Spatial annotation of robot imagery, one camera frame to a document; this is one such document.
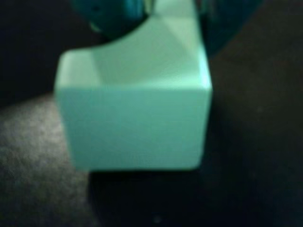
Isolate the mint U shape block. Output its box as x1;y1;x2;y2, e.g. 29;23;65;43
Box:
54;0;213;172

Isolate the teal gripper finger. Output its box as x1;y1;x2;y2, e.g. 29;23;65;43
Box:
72;0;154;40
196;0;261;58

